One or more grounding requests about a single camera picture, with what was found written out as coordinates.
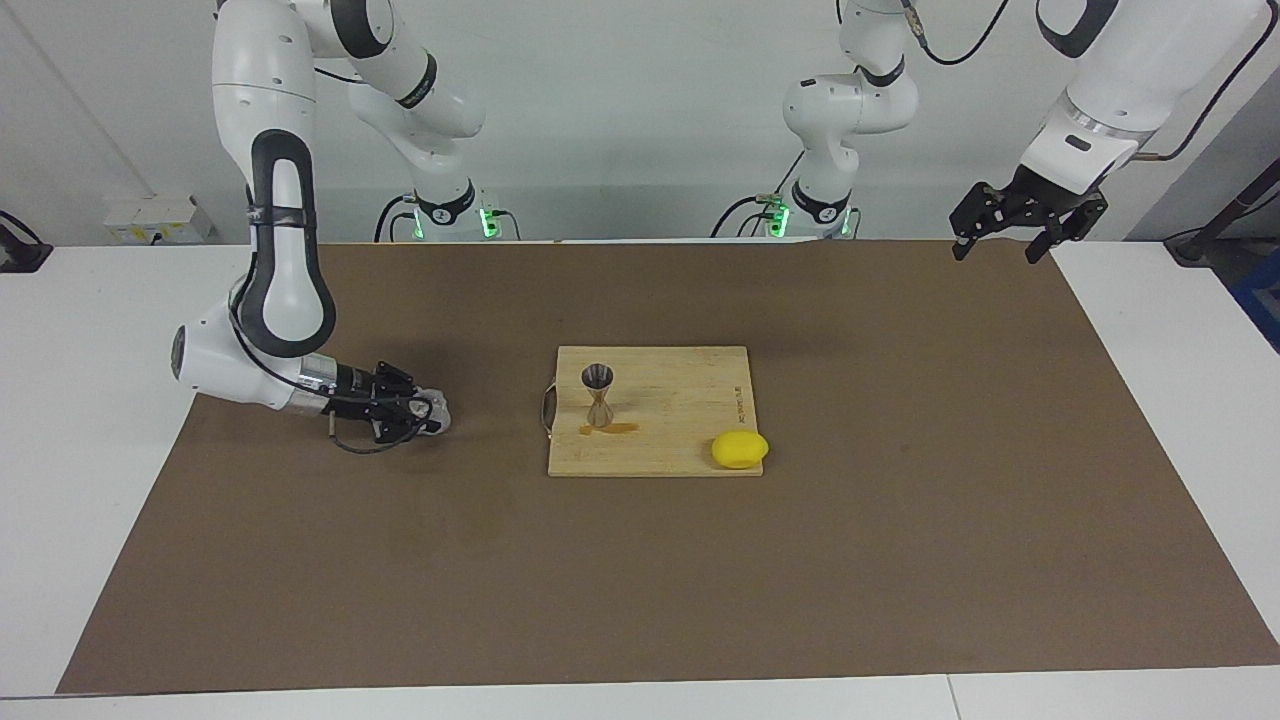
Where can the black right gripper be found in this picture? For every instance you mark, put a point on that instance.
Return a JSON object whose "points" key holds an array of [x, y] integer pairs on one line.
{"points": [[365, 395]]}

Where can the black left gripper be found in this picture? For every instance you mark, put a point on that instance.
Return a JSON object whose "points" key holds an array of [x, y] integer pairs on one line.
{"points": [[1040, 200]]}

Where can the clear glass cup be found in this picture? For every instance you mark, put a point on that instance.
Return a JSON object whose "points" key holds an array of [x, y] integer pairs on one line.
{"points": [[440, 412]]}

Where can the steel double jigger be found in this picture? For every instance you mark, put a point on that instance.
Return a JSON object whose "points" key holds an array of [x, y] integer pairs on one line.
{"points": [[598, 378]]}

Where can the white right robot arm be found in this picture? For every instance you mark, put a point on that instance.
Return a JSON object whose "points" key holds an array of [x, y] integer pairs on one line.
{"points": [[285, 250]]}

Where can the black stand pole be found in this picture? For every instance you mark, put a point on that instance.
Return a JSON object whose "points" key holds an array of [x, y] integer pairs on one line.
{"points": [[1225, 215]]}

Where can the wooden cutting board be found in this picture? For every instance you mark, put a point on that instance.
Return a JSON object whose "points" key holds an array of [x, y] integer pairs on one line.
{"points": [[680, 430]]}

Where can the brown table mat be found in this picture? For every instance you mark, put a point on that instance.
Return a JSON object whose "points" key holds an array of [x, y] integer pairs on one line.
{"points": [[650, 580]]}

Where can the yellow lemon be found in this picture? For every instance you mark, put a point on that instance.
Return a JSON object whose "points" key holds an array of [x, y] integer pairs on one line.
{"points": [[740, 450]]}

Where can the white wall socket box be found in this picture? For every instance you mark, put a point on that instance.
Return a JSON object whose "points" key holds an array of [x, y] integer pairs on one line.
{"points": [[160, 220]]}

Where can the black desk mount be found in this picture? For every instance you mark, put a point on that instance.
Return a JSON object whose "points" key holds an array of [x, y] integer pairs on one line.
{"points": [[20, 255]]}

